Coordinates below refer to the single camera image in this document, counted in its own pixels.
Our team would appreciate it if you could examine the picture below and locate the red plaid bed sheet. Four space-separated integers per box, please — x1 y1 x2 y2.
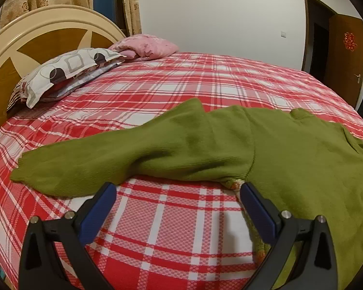
0 52 363 289

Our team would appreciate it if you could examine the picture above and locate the beige wooden headboard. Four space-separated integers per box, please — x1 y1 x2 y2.
0 5 126 127

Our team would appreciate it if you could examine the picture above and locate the brown wooden door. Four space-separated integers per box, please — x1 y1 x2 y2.
324 14 363 107

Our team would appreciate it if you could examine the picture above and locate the red door ornament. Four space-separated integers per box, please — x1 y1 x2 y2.
343 32 357 52

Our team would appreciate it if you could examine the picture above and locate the white patterned pillow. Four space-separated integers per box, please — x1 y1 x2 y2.
7 48 126 111

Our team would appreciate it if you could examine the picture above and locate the green striped knit sweater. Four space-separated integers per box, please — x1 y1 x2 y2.
10 99 363 289

